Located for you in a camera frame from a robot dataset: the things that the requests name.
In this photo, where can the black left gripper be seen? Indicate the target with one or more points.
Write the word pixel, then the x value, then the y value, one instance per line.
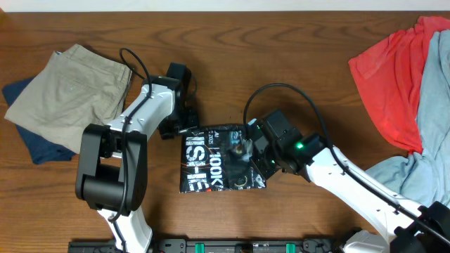
pixel 190 119

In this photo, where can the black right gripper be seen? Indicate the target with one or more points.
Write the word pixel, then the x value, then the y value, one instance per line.
pixel 260 154

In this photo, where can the black orange-patterned jersey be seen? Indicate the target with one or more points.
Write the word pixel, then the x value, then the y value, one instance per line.
pixel 218 158

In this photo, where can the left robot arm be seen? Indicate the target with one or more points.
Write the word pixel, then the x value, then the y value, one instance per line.
pixel 112 173

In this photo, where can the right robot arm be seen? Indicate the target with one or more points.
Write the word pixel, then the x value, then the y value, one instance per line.
pixel 402 224

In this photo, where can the folded khaki trousers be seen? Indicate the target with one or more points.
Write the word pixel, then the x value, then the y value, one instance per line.
pixel 76 88

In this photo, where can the folded navy blue garment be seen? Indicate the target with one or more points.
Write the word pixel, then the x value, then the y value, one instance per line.
pixel 40 149

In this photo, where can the red t-shirt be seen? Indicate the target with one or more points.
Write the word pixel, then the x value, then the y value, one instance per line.
pixel 388 77

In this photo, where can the light blue t-shirt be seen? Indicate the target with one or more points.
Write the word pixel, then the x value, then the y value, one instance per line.
pixel 425 177

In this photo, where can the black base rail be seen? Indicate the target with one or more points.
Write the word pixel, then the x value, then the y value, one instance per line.
pixel 206 246

